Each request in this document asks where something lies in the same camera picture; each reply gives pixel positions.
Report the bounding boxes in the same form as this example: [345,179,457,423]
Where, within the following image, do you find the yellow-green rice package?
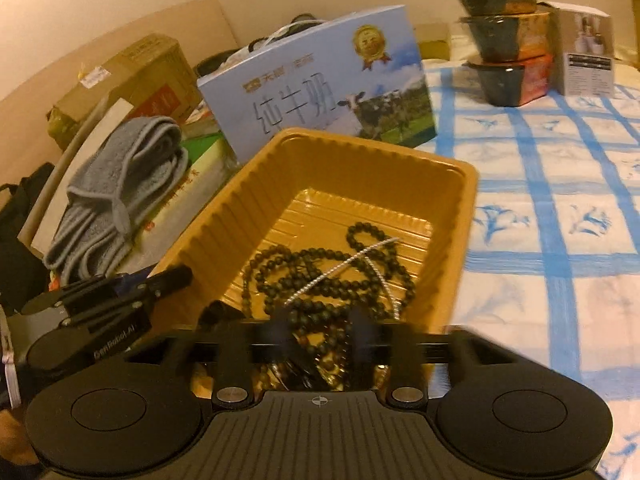
[135,132,238,238]

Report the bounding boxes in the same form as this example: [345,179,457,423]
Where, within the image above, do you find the dark green bead necklace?
[240,222,418,391]

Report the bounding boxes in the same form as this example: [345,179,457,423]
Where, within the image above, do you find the blue checked tablecloth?
[420,60,640,480]

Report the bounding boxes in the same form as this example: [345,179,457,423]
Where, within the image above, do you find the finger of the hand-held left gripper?
[22,280,151,328]
[112,265,194,306]

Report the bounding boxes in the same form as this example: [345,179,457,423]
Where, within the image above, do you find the black bag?
[0,162,56,311]

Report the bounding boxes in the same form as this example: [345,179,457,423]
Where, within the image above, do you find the grey folded towel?
[42,115,190,286]

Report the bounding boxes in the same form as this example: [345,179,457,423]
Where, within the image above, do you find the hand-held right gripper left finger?
[120,302,301,408]

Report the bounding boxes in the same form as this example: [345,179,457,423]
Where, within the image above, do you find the brown cardboard box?
[47,34,201,151]

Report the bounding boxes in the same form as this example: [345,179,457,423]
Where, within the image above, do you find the white pearl chain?
[285,237,403,321]

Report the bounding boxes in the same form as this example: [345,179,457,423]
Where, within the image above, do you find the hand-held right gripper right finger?
[345,310,516,406]

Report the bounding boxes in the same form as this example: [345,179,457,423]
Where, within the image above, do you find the flat tan box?
[414,22,453,61]

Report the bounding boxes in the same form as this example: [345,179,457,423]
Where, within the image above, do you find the white wrist strap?
[0,305,23,408]

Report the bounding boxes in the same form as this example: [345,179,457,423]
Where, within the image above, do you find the white bag with rope handles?
[192,12,331,81]

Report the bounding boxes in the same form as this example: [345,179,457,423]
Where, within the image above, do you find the yellow plastic tray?
[150,127,481,396]

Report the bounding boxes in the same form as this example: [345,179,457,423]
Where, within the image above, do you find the small white product box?
[542,1,617,97]

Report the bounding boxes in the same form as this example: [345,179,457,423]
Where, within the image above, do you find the light blue cow-print milk carton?
[196,4,437,166]

